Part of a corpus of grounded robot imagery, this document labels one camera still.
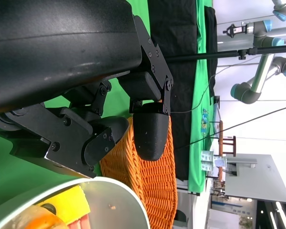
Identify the green tablecloth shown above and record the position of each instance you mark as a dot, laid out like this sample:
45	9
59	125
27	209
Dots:
14	171

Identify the brown wooden chair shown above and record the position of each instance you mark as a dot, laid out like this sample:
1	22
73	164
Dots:
230	143

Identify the green cloth with cartoon print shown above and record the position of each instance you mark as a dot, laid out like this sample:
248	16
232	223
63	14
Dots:
197	155

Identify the pale blue packet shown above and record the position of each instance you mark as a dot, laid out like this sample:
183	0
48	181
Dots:
220	163

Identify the grey-green bowl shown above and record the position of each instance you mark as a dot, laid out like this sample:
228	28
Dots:
119	205

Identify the black hanging cloth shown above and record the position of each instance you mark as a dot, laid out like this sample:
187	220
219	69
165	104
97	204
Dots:
211	47

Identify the black boom pole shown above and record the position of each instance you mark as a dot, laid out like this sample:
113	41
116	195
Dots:
205	56

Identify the orange striped bread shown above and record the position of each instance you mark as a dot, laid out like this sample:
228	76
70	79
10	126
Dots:
38	219

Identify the yellow cake block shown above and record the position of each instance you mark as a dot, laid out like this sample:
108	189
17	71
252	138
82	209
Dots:
69	200

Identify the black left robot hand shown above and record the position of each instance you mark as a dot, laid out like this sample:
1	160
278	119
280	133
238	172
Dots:
62	47

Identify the orange wicker basket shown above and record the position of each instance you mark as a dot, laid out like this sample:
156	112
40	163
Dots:
157	186

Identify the pink striped cake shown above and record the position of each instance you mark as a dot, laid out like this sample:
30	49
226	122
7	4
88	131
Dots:
81	221

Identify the black backdrop cloth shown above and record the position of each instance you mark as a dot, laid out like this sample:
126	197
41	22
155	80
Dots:
176	31

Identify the white desk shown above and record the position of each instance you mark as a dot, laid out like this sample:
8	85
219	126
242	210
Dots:
259	176

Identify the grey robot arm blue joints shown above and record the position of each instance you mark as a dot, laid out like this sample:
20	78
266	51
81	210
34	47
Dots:
245	93
284	13

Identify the white blue small box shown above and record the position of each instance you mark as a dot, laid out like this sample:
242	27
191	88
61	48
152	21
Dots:
207	165
207	155

